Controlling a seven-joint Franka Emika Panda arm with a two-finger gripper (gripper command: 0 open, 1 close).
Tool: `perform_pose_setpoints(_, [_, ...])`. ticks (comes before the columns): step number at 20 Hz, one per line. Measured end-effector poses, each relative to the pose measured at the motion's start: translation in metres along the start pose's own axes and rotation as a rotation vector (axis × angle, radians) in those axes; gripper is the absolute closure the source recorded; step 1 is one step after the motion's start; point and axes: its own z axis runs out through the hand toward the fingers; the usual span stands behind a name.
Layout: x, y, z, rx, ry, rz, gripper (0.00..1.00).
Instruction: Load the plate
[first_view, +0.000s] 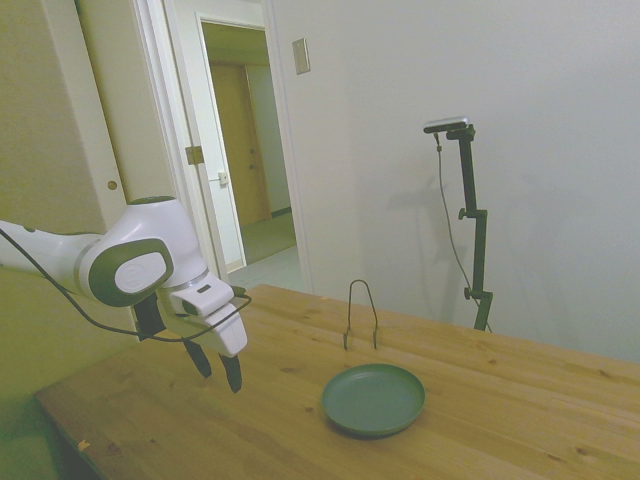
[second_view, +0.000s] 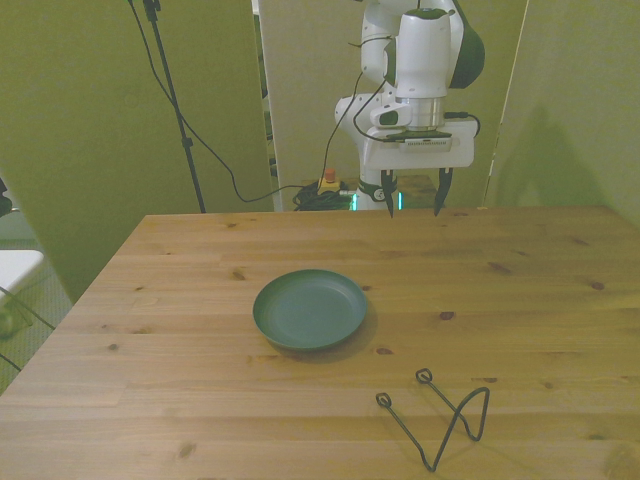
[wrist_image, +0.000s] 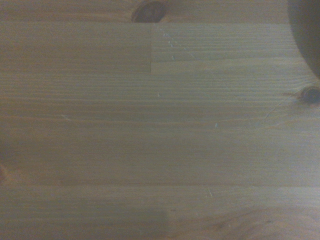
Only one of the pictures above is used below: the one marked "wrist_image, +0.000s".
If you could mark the blue round plate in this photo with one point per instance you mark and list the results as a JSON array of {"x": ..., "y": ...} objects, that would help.
[{"x": 308, "y": 30}]

